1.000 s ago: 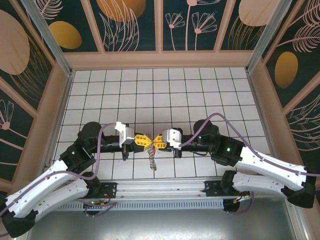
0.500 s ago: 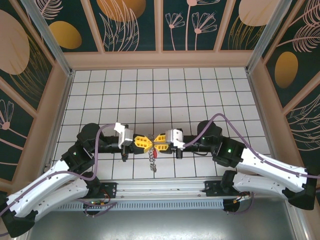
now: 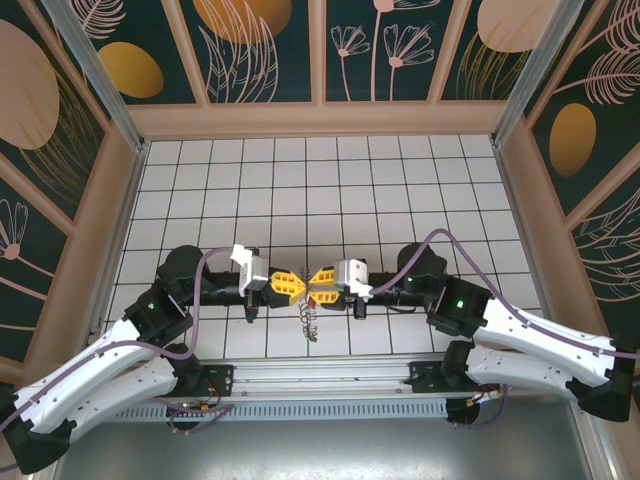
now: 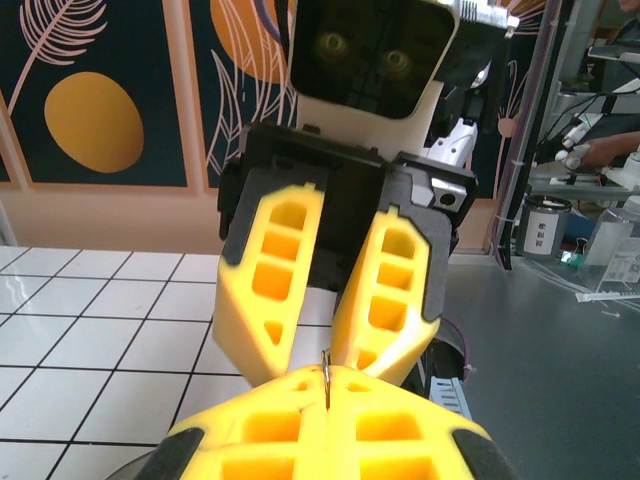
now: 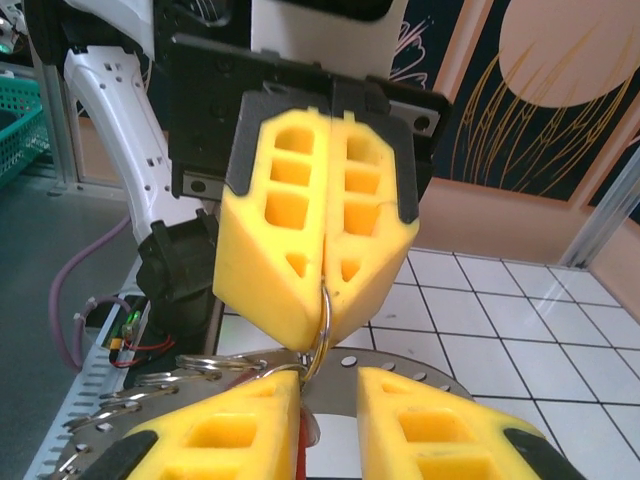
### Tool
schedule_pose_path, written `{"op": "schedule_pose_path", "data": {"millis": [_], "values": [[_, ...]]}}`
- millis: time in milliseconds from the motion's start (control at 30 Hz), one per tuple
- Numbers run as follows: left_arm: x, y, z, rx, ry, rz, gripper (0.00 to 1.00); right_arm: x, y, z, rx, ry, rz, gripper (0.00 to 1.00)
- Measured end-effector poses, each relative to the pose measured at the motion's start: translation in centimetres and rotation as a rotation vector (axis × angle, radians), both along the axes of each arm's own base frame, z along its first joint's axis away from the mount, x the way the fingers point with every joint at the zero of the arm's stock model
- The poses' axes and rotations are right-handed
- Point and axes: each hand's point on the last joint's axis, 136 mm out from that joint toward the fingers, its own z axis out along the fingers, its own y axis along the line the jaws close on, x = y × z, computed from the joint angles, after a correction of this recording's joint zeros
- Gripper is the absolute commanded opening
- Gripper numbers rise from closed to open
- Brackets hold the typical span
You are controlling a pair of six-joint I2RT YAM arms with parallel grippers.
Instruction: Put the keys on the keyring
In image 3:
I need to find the aluminium frame post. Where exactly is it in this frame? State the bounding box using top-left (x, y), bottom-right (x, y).
top-left (42, 0), bottom-right (152, 154)
top-left (491, 0), bottom-right (584, 149)

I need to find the silver ring chain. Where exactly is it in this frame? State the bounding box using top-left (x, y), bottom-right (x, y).
top-left (298, 299), bottom-right (322, 343)

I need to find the aluminium side rail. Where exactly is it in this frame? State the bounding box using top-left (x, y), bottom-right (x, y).
top-left (493, 143), bottom-right (617, 480)
top-left (88, 142), bottom-right (150, 342)

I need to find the white slotted cable duct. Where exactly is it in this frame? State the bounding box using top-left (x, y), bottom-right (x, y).
top-left (114, 397), bottom-right (451, 423)

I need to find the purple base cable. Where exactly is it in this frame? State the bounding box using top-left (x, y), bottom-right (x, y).
top-left (447, 384), bottom-right (510, 431)
top-left (167, 402), bottom-right (237, 437)

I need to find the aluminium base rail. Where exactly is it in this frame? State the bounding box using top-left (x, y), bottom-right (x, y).
top-left (232, 360), bottom-right (414, 399)

